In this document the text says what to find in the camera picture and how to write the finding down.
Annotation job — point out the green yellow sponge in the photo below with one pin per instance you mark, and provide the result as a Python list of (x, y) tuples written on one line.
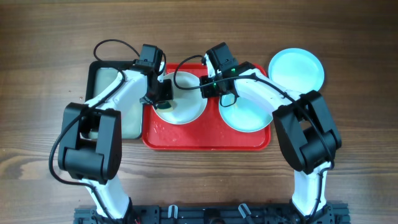
[(164, 106)]

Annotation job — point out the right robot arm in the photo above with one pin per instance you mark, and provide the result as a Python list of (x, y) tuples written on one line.
[(306, 132)]

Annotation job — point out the light blue top plate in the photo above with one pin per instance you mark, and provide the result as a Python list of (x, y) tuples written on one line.
[(297, 69)]

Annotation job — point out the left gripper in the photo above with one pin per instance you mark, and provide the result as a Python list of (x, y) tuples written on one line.
[(167, 96)]

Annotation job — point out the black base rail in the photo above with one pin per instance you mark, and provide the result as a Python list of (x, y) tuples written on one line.
[(266, 214)]

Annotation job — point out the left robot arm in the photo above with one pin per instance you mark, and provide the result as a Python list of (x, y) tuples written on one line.
[(88, 150)]

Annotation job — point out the light green plate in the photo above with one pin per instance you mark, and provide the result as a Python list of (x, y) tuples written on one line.
[(243, 115)]

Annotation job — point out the red plastic tray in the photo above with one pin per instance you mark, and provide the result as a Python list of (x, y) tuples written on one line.
[(207, 133)]

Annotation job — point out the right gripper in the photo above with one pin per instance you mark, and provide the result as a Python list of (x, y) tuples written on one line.
[(207, 91)]

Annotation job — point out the white front plate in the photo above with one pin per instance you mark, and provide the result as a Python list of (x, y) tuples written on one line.
[(186, 105)]

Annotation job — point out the black water basin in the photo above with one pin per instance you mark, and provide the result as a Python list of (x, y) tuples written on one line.
[(100, 76)]

